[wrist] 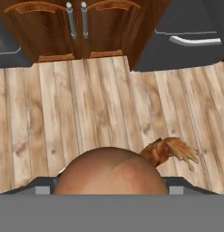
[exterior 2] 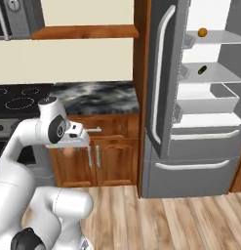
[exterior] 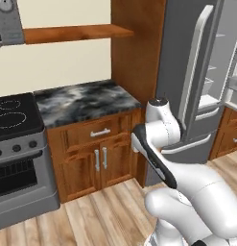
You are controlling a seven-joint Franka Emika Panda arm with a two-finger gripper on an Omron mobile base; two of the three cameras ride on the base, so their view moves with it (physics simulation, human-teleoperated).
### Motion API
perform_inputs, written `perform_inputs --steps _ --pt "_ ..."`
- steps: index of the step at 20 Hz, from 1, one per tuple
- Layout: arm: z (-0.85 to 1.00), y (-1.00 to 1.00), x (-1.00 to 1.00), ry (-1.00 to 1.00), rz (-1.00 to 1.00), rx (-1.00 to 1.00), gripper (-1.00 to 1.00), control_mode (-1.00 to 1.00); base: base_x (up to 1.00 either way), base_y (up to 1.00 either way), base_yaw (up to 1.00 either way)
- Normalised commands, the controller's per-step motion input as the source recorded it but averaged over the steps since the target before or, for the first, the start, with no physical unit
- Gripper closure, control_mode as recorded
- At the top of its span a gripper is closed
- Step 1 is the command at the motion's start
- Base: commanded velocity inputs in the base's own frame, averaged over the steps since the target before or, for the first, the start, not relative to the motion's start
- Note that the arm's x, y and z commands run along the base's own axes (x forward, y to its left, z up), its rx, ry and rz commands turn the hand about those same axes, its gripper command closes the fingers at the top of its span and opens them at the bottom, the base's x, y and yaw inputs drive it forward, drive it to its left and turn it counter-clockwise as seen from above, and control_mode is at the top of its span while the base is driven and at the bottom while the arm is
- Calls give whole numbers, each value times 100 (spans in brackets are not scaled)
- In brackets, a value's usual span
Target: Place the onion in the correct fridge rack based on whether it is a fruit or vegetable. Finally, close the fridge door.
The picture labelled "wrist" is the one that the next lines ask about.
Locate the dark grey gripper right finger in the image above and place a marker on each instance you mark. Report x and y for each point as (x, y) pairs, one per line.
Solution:
(183, 185)

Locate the brown wooden cupboard door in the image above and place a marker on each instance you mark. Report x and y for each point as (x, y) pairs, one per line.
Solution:
(112, 27)
(40, 27)

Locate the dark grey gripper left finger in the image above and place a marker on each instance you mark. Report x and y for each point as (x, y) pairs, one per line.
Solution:
(40, 185)

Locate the brown onion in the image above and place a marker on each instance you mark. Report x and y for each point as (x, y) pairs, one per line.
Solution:
(112, 173)

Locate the dark grey appliance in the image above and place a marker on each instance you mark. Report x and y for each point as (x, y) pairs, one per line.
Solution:
(7, 45)

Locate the dark grey dishwasher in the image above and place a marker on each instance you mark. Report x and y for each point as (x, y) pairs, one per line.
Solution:
(189, 51)

